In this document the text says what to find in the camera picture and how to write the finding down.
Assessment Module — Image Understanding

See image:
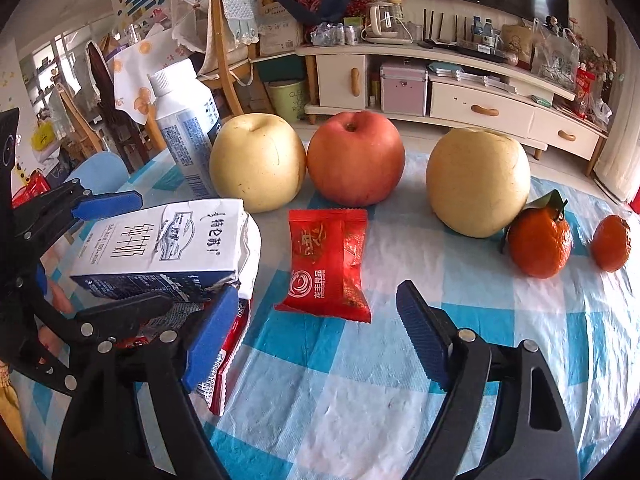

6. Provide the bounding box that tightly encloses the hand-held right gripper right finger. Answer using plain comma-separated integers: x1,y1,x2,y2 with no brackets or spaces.
396,280,581,480

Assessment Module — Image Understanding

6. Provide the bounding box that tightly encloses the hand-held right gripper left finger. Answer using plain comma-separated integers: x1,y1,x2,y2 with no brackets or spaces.
52,284,241,480

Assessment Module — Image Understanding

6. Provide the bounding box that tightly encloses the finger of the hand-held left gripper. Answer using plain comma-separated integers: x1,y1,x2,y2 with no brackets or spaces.
22,262,174,346
12,181,144,247

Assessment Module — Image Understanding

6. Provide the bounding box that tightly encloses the red printed snack packet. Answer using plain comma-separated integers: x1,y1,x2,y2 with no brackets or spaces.
117,297,252,417

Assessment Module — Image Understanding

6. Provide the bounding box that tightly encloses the blue white milk carton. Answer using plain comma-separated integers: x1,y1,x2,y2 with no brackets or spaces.
69,198,262,306

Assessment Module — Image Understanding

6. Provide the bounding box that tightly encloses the small red candy packet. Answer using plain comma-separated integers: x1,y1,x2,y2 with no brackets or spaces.
274,208,372,324

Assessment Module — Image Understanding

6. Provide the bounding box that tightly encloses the blue round stool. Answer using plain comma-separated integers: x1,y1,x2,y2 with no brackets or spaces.
62,152,128,196

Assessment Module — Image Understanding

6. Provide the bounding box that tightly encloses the yellow shopping bag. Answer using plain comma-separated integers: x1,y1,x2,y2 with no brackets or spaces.
31,120,57,151

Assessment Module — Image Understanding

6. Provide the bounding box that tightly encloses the red storage box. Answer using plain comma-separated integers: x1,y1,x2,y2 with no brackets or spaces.
12,169,51,208

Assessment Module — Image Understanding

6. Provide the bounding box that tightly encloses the light wooden chair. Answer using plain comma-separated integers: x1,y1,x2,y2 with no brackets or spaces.
197,0,266,117
57,85,103,161

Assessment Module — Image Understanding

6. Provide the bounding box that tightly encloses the blue white checkered tablecloth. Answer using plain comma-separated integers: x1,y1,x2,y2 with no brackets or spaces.
10,135,640,480

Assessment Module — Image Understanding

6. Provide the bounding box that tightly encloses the dark wooden chair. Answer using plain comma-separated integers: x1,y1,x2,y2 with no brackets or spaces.
85,40,151,171

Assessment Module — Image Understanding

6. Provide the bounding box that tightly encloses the white plastic bottle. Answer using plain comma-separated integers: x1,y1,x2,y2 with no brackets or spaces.
148,58,222,200

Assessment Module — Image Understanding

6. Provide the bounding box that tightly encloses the white orange print cloth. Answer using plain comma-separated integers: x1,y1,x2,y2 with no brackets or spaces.
112,35,173,126

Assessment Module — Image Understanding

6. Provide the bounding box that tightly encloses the tangerine with green leaf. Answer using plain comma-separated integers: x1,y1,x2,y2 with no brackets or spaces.
500,189,573,279

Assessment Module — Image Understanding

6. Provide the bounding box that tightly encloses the yellow cloth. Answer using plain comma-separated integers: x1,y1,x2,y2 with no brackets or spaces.
0,375,26,456

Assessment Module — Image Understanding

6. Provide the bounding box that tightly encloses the yellow pear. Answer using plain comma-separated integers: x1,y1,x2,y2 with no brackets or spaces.
425,127,531,239
209,113,307,213

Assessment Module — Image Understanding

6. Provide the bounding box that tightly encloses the red apple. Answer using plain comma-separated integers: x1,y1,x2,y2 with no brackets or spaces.
306,110,406,207

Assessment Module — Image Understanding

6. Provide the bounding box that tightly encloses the pale green waste bin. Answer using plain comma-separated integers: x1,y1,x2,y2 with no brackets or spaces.
265,79,307,123

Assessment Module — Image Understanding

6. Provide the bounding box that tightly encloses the small tangerine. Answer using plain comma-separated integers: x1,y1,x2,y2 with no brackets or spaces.
591,215,632,273

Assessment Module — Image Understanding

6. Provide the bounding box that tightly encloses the white lace food cover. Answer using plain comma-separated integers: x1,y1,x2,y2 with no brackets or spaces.
170,0,216,53

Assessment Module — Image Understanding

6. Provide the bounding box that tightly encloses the white television cabinet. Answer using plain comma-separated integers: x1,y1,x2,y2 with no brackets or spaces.
295,42,608,177

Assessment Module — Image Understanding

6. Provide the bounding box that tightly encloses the pale green lace chair cover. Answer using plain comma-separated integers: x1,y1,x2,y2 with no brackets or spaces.
210,0,263,46

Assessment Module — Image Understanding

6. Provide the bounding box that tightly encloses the white printed bag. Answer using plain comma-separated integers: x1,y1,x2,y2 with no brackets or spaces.
259,2,304,57

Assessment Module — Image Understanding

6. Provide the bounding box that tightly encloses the pink metal case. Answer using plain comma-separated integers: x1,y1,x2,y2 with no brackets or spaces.
380,60,430,117

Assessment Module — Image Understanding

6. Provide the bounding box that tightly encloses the lace covered standing air conditioner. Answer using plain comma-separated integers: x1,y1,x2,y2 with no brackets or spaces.
593,120,640,206

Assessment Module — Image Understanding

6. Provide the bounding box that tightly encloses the stack of flat books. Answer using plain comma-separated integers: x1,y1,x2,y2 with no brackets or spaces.
427,60,518,93

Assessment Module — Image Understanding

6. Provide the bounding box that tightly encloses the pack of small bottles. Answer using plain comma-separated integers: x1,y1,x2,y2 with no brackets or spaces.
311,22,363,46

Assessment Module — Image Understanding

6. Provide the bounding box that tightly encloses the black tray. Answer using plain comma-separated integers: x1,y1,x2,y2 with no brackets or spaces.
457,42,508,61

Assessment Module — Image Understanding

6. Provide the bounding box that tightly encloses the red gift box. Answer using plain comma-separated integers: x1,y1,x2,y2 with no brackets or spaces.
572,65,598,116

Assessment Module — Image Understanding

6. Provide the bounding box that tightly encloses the clear plastic tote bag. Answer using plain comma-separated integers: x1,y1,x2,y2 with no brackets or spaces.
531,27,581,91

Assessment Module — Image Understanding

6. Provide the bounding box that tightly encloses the brown printed gift bag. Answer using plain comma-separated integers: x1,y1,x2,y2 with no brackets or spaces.
501,22,538,68

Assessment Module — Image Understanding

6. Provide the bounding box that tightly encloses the black router with antennas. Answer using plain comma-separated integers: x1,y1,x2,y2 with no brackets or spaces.
422,7,471,48

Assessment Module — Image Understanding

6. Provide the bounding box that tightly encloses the white electric kettle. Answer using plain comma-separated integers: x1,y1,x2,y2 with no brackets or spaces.
361,1,411,45

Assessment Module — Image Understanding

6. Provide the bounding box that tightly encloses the dried flower arrangement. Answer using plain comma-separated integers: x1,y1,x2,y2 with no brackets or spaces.
580,42,616,81

